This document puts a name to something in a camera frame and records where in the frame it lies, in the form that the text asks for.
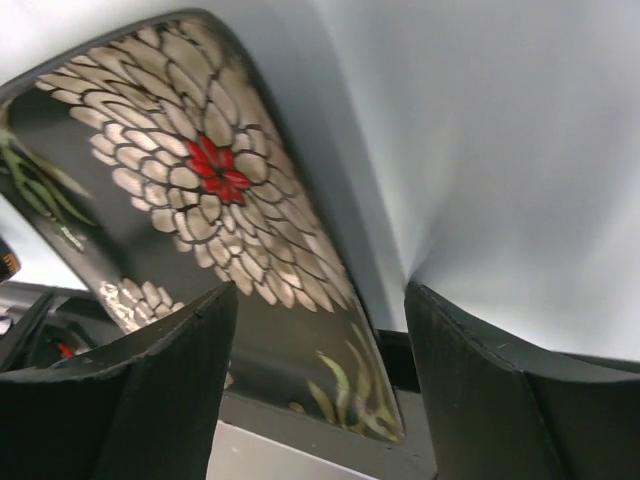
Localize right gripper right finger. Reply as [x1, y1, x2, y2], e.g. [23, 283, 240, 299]
[404, 283, 639, 479]

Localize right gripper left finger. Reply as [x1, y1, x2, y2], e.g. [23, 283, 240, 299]
[1, 283, 238, 479]

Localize black floral square plate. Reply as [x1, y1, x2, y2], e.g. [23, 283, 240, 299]
[1, 9, 405, 443]

